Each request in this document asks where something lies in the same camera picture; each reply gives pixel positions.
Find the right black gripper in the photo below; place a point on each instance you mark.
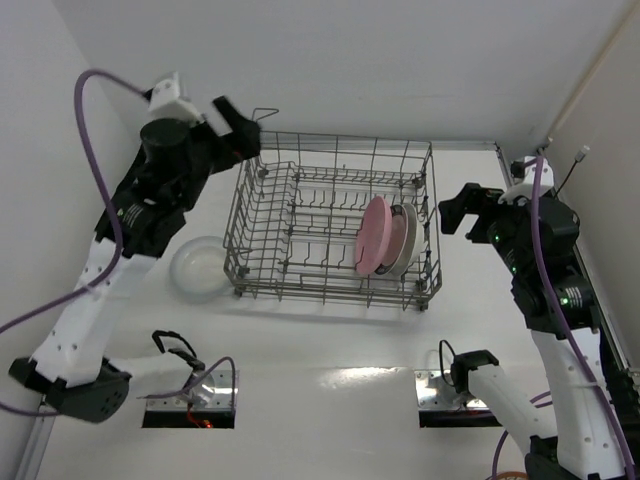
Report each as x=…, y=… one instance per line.
x=476, y=214

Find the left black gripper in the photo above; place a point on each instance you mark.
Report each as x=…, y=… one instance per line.
x=232, y=138

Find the plain white plate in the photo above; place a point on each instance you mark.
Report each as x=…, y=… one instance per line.
x=415, y=242

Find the white plate with lettered rim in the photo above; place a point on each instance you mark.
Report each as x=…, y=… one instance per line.
x=399, y=232

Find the pink plate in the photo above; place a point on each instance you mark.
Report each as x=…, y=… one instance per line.
x=373, y=237

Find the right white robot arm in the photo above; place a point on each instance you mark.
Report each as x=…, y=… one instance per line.
x=584, y=440

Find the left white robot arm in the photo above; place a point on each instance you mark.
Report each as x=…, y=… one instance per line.
x=70, y=368

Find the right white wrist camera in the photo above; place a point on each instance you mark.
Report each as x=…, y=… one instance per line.
x=532, y=177

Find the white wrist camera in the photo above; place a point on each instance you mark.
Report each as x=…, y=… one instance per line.
x=532, y=177
x=169, y=100

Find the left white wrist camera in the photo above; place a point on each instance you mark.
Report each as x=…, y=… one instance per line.
x=169, y=100

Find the grey wire dish rack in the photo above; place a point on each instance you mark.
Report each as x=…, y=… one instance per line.
x=298, y=207

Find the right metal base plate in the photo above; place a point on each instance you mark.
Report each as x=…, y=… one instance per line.
x=434, y=394

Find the metal base plate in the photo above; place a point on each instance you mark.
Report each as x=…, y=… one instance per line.
x=216, y=394
x=434, y=394

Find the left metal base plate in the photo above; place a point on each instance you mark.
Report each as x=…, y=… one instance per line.
x=216, y=394

